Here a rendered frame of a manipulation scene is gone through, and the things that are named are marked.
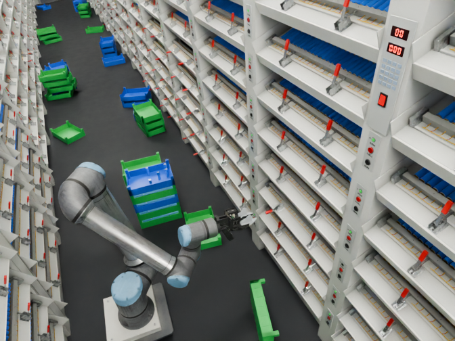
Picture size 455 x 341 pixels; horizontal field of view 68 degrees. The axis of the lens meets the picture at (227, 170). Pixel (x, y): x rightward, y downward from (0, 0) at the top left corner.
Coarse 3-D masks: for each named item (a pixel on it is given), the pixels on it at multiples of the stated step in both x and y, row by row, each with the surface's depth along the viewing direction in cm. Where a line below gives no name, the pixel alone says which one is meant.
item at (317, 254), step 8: (264, 184) 182; (264, 192) 181; (272, 200) 176; (272, 208) 174; (288, 208) 169; (280, 216) 168; (288, 216) 166; (296, 216) 164; (288, 224) 163; (296, 224) 162; (304, 224) 160; (296, 232) 159; (304, 232) 157; (312, 232) 156; (304, 240) 155; (320, 240) 152; (320, 248) 149; (328, 248) 148; (312, 256) 150; (320, 256) 147; (320, 264) 145; (328, 264) 144; (328, 272) 137
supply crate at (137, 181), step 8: (168, 160) 232; (144, 168) 232; (152, 168) 234; (160, 168) 236; (168, 168) 236; (128, 176) 229; (136, 176) 233; (144, 176) 232; (152, 176) 232; (160, 176) 231; (128, 184) 222; (136, 184) 226; (144, 184) 226; (152, 184) 217; (160, 184) 219; (168, 184) 221; (136, 192) 217; (144, 192) 219
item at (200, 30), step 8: (192, 0) 180; (192, 16) 187; (200, 24) 190; (200, 32) 192; (192, 40) 200; (200, 56) 200; (200, 64) 203; (208, 64) 205; (200, 80) 211; (208, 96) 218; (200, 104) 229; (208, 112) 225; (208, 120) 228; (208, 136) 238; (208, 160) 260; (216, 160) 252; (216, 184) 266
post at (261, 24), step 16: (256, 16) 126; (256, 32) 130; (256, 64) 138; (256, 80) 142; (256, 96) 147; (256, 112) 153; (256, 144) 165; (256, 176) 179; (256, 192) 187; (256, 208) 196; (256, 240) 216
